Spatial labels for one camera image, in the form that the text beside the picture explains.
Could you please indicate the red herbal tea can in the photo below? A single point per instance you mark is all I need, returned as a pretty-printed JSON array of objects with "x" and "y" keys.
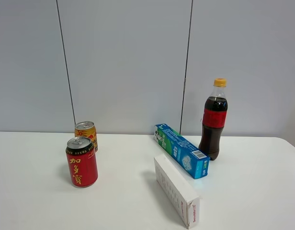
[{"x": 82, "y": 163}]

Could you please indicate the white cardboard box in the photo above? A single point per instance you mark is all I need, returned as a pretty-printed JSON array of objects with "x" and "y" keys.
[{"x": 183, "y": 197}]

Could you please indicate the cola bottle with yellow cap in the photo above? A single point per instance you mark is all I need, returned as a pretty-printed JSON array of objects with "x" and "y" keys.
[{"x": 214, "y": 117}]

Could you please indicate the gold energy drink can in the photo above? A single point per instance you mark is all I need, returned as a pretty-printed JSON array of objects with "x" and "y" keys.
[{"x": 87, "y": 129}]

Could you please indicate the blue green toothpaste box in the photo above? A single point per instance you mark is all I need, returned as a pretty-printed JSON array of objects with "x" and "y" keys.
[{"x": 187, "y": 155}]

